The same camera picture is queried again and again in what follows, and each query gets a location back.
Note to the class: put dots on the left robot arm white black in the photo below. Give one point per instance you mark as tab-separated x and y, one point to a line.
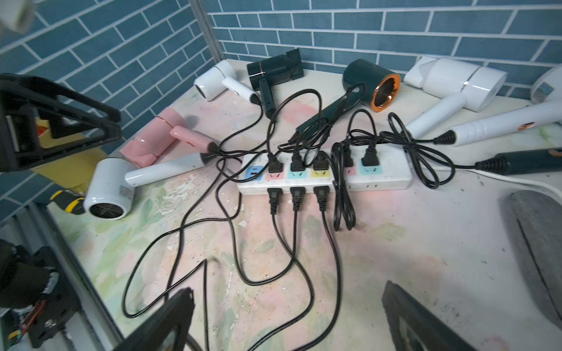
38	280

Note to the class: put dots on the dark green slim hair dryer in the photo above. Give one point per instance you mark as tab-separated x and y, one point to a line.
272	71

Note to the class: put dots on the dark teal round hair dryer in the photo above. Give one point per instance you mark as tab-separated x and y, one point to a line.
522	162

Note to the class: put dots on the pink hair dryer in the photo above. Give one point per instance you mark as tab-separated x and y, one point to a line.
161	132

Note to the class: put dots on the black yellow utility knife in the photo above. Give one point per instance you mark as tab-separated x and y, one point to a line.
69	201

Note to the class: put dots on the grey oval pad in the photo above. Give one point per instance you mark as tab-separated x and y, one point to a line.
533	226

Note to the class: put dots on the white multicolour power strip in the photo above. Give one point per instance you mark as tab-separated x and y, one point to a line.
392	173

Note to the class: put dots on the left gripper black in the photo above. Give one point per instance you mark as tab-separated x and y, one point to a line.
20	144

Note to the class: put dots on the dark green boxy hair dryer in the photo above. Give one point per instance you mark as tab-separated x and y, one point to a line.
365	83

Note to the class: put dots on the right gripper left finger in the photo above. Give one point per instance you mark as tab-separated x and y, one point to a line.
166	329

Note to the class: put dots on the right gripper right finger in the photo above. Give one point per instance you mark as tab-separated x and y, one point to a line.
414	327

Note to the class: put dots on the white boxy hair dryer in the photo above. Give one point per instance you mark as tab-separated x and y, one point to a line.
457	83

